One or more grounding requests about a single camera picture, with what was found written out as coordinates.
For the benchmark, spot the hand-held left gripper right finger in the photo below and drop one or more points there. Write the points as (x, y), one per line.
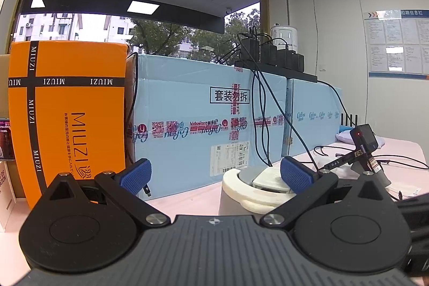
(295, 174)

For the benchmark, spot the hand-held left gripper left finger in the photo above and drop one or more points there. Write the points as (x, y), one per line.
(135, 176)

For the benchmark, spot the white insulated container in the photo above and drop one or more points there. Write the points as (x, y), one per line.
(241, 192)

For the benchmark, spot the clear plastic packet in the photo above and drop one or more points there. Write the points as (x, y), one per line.
(407, 189)

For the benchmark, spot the white folded cloth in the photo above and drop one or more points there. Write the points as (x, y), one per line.
(348, 138)

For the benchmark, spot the small light blue cardboard box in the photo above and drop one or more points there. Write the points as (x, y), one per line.
(311, 111)

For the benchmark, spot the black router with antennas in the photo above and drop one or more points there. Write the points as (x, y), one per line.
(348, 120)

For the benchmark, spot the large light blue cardboard box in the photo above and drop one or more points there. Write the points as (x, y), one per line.
(194, 125)

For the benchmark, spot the orange cardboard box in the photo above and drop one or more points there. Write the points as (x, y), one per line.
(73, 118)

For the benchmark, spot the black power strip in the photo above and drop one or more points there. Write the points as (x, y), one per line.
(278, 71)

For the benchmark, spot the black power adapter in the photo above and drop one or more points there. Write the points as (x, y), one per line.
(250, 48)
(268, 54)
(298, 63)
(285, 60)

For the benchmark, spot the white printed box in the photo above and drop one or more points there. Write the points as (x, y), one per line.
(6, 202)

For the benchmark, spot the dark printed card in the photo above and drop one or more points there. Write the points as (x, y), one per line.
(6, 138)

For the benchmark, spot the white standing air conditioner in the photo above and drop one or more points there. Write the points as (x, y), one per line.
(285, 36)

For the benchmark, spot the white wall switch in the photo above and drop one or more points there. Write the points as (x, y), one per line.
(322, 68)

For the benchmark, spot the wall notice board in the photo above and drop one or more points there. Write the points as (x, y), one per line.
(398, 44)

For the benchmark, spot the white dome camera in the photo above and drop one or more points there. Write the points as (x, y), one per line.
(229, 9)

